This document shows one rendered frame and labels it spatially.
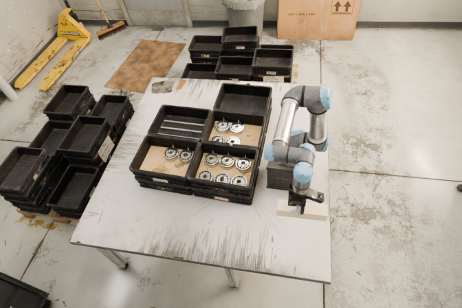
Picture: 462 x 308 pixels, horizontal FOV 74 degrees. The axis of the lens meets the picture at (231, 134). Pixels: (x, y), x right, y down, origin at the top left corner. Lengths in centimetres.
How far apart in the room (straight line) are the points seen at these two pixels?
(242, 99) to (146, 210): 109
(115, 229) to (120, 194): 25
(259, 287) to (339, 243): 73
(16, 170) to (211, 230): 188
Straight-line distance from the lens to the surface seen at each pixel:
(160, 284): 271
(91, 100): 350
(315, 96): 160
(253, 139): 216
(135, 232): 211
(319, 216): 159
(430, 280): 286
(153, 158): 220
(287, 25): 453
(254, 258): 190
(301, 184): 132
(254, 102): 241
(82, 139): 308
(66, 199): 305
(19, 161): 326
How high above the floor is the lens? 251
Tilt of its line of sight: 50 degrees down
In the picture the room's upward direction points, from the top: 8 degrees counter-clockwise
